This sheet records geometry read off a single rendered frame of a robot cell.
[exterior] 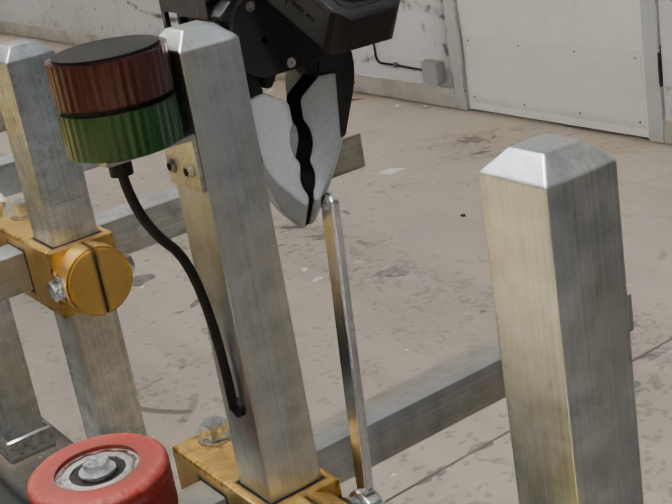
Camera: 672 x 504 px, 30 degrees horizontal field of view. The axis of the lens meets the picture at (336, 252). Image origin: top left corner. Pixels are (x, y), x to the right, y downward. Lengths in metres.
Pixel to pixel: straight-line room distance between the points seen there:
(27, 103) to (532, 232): 0.49
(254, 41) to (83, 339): 0.30
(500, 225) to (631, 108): 3.67
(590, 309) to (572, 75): 3.81
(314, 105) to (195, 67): 0.13
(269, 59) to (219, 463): 0.24
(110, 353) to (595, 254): 0.54
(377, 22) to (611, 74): 3.50
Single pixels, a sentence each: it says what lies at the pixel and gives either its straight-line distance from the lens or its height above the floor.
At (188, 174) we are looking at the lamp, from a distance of 0.64.
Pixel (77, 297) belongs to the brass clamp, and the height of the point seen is 0.94.
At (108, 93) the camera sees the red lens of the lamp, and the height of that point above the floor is 1.12.
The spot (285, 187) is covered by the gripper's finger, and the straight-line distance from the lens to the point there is 0.74.
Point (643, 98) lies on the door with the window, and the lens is 4.08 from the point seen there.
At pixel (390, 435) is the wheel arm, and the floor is 0.85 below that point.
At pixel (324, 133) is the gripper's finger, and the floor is 1.05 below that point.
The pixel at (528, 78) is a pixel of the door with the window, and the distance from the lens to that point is 4.41.
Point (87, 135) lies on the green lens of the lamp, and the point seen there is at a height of 1.10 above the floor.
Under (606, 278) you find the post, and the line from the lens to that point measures 0.46.
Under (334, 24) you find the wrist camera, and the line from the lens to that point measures 0.64.
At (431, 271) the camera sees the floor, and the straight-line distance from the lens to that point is 3.27.
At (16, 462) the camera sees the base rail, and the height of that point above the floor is 0.70.
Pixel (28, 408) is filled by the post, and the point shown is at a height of 0.75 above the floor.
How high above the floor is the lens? 1.25
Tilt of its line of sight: 21 degrees down
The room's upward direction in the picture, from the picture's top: 10 degrees counter-clockwise
